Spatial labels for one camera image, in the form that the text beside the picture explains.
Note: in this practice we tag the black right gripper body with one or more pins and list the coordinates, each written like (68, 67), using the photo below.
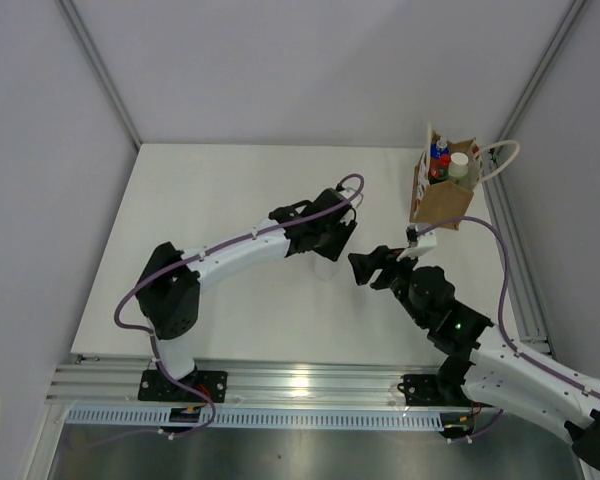
(397, 279)

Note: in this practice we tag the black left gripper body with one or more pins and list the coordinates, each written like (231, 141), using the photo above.
(322, 232)

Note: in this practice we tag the clear bottle black cap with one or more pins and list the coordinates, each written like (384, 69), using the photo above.
(324, 268)

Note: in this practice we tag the dark green bottle red cap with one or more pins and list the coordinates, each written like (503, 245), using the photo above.
(439, 169)

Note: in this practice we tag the green bottle white cap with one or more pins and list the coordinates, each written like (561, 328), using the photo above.
(458, 167)

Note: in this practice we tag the orange bottle blue cap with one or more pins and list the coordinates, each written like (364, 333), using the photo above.
(439, 148)

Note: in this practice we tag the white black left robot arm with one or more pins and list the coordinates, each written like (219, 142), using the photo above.
(170, 287)

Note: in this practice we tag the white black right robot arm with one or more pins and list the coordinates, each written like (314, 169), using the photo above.
(482, 365)

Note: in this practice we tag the watermelon canvas tote bag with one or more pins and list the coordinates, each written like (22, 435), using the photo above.
(448, 201)

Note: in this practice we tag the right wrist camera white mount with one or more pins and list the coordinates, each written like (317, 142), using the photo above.
(420, 240)

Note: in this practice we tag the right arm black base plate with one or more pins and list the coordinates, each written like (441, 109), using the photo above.
(433, 390)

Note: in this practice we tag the white slotted cable duct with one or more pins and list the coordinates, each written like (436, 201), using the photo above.
(257, 418)

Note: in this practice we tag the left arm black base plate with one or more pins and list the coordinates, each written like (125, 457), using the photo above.
(155, 387)

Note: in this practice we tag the aluminium mounting rail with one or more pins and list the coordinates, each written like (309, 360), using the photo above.
(115, 381)

